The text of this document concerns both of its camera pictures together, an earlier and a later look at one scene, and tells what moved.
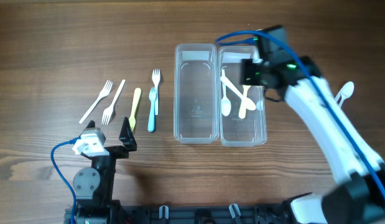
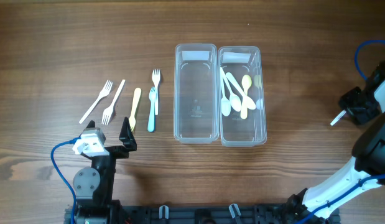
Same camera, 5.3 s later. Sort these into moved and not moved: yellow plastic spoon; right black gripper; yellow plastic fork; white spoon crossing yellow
Moved: right black gripper
Not moved: yellow plastic fork; yellow plastic spoon; white spoon crossing yellow
